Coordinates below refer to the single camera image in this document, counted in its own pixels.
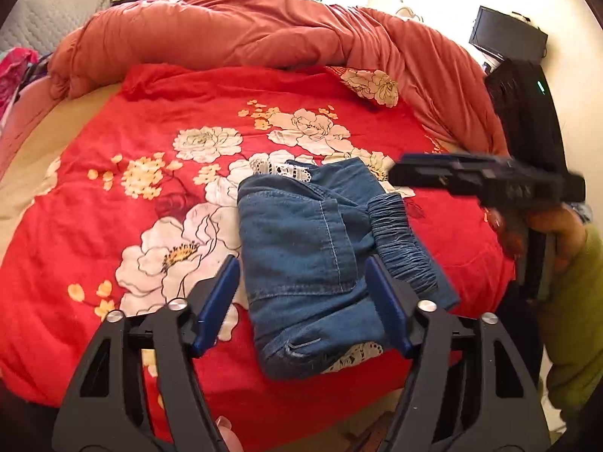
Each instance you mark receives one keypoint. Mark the pink clothes pile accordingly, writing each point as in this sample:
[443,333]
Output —
[12,75]

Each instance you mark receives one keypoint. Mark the black monitor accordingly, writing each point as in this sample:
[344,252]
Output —
[509,33]

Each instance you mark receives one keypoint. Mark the blue denim pants lace trim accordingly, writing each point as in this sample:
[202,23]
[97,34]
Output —
[301,263]

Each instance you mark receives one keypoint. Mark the person's right hand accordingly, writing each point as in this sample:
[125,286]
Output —
[556,230]

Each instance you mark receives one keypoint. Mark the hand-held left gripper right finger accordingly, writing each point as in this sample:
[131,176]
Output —
[388,306]

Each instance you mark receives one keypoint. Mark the orange duvet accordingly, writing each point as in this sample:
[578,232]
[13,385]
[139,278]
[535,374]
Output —
[235,33]

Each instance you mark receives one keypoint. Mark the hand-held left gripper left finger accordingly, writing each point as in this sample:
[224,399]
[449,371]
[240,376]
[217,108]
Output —
[219,296]

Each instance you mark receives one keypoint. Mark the grey quilted headboard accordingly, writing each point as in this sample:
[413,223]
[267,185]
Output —
[42,14]

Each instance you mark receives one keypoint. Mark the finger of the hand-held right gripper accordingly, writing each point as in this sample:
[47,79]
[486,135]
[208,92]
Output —
[447,172]

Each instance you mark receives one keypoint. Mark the red floral blanket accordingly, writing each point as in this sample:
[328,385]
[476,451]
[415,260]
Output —
[141,113]

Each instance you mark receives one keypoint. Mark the person's right forearm green sleeve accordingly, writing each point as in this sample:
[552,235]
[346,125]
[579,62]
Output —
[579,320]

